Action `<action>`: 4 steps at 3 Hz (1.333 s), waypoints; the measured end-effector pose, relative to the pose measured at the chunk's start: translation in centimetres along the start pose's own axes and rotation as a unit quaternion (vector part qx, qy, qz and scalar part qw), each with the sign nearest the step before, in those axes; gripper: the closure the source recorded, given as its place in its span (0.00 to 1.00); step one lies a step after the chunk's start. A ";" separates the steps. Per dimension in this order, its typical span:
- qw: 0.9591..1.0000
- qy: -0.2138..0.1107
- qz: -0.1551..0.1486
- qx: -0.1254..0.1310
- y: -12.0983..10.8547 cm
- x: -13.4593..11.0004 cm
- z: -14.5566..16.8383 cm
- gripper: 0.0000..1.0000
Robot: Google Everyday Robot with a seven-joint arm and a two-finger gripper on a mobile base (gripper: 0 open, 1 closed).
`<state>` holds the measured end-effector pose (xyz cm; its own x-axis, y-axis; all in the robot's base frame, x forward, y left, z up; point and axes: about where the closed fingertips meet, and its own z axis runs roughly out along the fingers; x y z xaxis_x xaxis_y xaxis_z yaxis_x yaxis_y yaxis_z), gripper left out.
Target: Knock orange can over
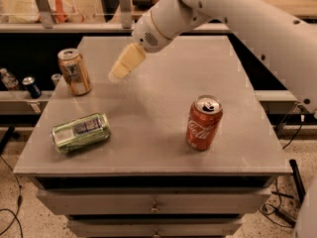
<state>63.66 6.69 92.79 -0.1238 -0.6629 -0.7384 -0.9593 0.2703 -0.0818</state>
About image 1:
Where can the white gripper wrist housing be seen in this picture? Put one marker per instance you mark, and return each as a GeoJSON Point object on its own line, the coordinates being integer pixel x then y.
{"type": "Point", "coordinates": [148, 34]}

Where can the orange gold soda can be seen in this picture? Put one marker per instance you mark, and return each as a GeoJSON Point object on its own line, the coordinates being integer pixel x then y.
{"type": "Point", "coordinates": [74, 71]}

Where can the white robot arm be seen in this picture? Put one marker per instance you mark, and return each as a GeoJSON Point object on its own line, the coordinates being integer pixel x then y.
{"type": "Point", "coordinates": [285, 45]}

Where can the small silver can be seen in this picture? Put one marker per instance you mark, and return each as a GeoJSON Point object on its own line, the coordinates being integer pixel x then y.
{"type": "Point", "coordinates": [56, 78]}

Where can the green soda can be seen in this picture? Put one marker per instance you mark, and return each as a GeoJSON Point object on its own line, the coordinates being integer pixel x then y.
{"type": "Point", "coordinates": [80, 133]}

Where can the red Coca-Cola can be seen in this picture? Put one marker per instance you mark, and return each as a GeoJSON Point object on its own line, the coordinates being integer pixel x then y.
{"type": "Point", "coordinates": [204, 119]}

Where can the blue soda can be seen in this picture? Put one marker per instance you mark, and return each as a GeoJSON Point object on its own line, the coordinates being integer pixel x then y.
{"type": "Point", "coordinates": [31, 85]}

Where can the clear acrylic box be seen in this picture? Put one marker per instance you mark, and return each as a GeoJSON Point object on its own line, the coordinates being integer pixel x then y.
{"type": "Point", "coordinates": [90, 9]}

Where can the grey drawer cabinet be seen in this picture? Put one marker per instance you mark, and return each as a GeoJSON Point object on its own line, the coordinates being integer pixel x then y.
{"type": "Point", "coordinates": [179, 148]}

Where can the clear plastic bottle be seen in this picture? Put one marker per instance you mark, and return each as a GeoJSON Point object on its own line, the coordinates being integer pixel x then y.
{"type": "Point", "coordinates": [9, 80]}

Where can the upper grey drawer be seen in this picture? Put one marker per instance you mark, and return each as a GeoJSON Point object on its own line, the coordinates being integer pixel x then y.
{"type": "Point", "coordinates": [89, 202]}

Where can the grey drawer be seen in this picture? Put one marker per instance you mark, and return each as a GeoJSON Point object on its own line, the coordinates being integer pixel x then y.
{"type": "Point", "coordinates": [154, 228]}
{"type": "Point", "coordinates": [89, 202]}

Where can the lower grey drawer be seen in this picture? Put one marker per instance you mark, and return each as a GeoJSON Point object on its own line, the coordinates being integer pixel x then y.
{"type": "Point", "coordinates": [154, 228]}

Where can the black pole right floor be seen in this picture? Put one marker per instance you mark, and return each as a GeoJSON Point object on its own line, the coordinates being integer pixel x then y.
{"type": "Point", "coordinates": [298, 180]}

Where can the middle metal shelf bracket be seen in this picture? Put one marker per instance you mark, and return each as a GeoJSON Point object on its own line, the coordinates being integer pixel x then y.
{"type": "Point", "coordinates": [126, 13]}

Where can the metal shelf bracket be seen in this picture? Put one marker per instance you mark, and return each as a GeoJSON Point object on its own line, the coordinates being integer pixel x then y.
{"type": "Point", "coordinates": [126, 13]}
{"type": "Point", "coordinates": [45, 13]}

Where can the left metal shelf bracket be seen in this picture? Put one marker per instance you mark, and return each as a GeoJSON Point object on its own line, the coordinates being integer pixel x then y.
{"type": "Point", "coordinates": [45, 13]}

